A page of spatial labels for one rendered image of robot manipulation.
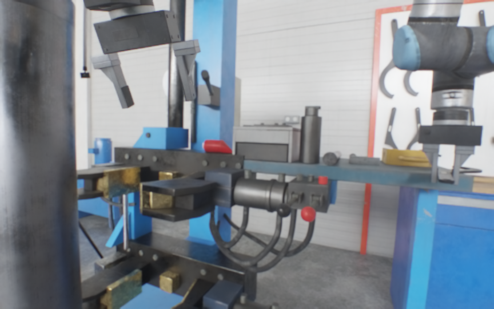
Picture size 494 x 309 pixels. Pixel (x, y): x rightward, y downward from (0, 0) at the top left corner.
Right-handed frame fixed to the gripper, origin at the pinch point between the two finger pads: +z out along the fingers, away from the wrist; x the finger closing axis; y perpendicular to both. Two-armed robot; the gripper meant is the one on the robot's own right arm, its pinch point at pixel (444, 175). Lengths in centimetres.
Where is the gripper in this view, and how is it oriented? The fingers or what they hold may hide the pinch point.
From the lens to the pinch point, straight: 81.5
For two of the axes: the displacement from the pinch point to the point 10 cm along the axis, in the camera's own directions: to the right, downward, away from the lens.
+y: -6.1, 0.4, -7.9
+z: -0.3, 10.0, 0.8
